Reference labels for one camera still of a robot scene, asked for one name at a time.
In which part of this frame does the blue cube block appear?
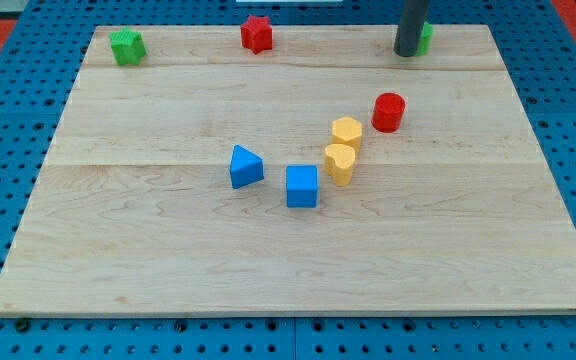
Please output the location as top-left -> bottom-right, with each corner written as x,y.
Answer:
286,165 -> 319,208

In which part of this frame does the light wooden board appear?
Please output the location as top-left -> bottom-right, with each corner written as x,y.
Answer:
0,25 -> 576,318

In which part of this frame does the blue triangle block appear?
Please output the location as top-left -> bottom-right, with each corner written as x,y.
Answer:
229,145 -> 264,189

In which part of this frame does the yellow heart block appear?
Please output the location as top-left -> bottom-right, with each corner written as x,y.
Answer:
324,143 -> 356,187

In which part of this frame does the yellow hexagon block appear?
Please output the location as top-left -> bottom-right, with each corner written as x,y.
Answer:
331,117 -> 363,152

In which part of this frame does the red cylinder block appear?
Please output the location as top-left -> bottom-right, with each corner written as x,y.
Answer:
371,93 -> 406,133

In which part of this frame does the red star block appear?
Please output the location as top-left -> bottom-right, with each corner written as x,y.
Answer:
240,15 -> 273,54

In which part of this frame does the green block behind rod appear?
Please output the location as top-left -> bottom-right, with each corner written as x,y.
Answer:
415,22 -> 434,57

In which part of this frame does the green star block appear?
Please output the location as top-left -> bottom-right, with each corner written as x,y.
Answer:
108,27 -> 147,66

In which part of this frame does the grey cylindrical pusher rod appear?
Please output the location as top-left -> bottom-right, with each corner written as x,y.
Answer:
393,0 -> 431,57

